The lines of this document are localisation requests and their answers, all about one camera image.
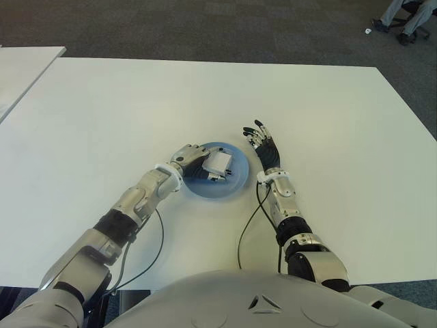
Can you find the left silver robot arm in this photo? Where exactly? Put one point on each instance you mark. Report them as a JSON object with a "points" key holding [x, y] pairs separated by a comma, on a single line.
{"points": [[143, 201]]}

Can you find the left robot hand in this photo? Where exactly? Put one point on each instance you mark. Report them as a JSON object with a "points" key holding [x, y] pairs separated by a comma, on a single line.
{"points": [[187, 157]]}

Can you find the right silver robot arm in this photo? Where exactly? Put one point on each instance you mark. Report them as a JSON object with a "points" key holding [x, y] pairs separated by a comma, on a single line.
{"points": [[290, 205]]}

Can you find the dark stand under table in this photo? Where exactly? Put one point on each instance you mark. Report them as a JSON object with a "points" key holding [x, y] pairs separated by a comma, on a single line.
{"points": [[112, 304]]}

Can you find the white side table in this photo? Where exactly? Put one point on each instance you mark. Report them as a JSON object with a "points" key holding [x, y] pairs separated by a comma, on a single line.
{"points": [[20, 68]]}

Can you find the black office chair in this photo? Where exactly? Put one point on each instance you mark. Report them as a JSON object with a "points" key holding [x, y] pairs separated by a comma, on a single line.
{"points": [[425, 33]]}

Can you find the seated person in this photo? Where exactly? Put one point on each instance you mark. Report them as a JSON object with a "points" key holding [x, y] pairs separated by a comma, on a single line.
{"points": [[414, 20]]}

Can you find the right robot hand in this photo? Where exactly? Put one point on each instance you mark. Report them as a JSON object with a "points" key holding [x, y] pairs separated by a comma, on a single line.
{"points": [[269, 153]]}

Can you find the blue plate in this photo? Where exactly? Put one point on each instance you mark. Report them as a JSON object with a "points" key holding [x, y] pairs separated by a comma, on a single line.
{"points": [[235, 184]]}

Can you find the white charger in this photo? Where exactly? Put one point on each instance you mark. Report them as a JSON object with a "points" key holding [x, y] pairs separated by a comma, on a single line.
{"points": [[218, 162]]}

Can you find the grey robot torso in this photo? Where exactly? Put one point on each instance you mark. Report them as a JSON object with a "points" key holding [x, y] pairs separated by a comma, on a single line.
{"points": [[259, 307]]}

